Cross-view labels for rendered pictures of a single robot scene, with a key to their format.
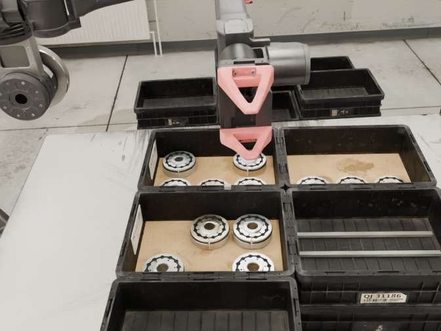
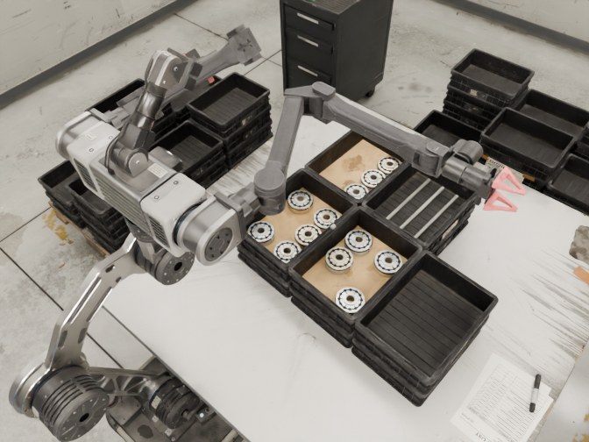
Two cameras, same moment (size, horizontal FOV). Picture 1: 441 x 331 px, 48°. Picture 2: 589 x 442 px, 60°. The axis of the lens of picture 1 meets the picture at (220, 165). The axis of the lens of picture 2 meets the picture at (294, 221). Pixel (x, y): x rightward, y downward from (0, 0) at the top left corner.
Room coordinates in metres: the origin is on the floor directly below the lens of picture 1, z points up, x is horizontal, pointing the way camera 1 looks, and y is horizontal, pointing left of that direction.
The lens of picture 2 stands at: (0.35, 0.94, 2.42)
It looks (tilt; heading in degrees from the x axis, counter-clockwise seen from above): 51 degrees down; 312
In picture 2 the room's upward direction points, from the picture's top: 2 degrees counter-clockwise
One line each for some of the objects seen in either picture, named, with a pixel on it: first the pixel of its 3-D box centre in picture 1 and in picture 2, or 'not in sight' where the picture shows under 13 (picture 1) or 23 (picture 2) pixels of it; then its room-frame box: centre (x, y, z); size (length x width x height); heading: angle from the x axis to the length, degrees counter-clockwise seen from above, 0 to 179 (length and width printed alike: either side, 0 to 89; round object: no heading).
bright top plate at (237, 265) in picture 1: (252, 268); (388, 261); (0.80, -0.07, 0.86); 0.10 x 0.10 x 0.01
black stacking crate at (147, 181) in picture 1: (213, 173); (294, 224); (1.17, 0.02, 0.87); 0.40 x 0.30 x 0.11; 86
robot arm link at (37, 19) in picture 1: (39, 9); (266, 196); (0.98, 0.34, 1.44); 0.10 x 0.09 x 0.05; 90
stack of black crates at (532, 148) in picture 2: not in sight; (514, 166); (0.76, -1.36, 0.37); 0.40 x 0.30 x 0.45; 0
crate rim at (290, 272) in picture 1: (207, 231); (356, 260); (0.87, 0.04, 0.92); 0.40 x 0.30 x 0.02; 86
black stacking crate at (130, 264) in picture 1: (209, 245); (355, 267); (0.87, 0.04, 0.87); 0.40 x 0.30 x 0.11; 86
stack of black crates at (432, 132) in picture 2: not in sight; (446, 149); (1.16, -1.35, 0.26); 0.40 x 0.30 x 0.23; 0
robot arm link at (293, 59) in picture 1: (264, 60); (451, 157); (0.69, -0.07, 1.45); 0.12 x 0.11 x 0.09; 1
